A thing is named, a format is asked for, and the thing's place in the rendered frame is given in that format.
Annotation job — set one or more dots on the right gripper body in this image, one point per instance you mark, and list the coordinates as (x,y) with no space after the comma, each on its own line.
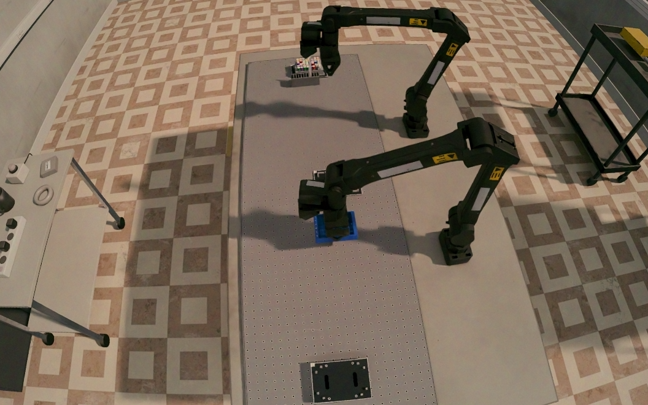
(335,56)

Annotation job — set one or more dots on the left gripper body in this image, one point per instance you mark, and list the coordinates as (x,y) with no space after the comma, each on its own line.
(342,221)

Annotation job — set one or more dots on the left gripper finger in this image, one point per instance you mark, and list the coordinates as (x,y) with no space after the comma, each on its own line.
(345,232)

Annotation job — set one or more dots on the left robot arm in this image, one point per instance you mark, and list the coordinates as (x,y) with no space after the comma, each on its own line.
(494,157)

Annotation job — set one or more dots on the blue tube carrier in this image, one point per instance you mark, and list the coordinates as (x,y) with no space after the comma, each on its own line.
(320,232)

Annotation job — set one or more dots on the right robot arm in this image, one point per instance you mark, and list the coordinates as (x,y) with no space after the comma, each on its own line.
(335,17)

